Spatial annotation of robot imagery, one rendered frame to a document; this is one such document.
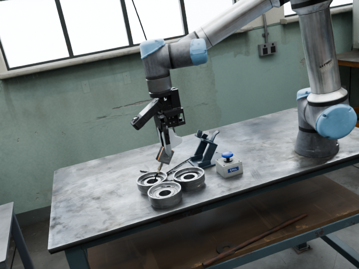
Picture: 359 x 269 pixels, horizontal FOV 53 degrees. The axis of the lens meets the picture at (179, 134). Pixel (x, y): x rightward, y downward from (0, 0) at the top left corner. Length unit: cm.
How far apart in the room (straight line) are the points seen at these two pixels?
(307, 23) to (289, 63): 212
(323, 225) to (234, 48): 184
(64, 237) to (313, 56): 88
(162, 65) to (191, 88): 179
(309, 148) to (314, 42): 39
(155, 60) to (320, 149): 64
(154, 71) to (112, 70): 164
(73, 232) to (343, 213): 96
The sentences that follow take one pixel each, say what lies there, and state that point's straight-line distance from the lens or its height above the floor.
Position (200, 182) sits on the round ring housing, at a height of 82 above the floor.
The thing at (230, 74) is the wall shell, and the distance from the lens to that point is 295.
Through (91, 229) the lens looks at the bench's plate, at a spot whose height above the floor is 80.
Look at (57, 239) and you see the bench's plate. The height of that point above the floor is 80.
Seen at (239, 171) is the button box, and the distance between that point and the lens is 123.
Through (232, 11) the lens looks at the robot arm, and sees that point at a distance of 119.
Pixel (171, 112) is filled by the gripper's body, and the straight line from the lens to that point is 109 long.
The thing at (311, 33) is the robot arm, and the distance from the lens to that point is 110.
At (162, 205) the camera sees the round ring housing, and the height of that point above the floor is 82.
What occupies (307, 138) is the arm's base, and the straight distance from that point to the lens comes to 132.
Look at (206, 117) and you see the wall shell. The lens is 294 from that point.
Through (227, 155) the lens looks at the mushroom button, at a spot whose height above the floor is 87.
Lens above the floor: 136
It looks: 19 degrees down
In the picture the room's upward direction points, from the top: 10 degrees counter-clockwise
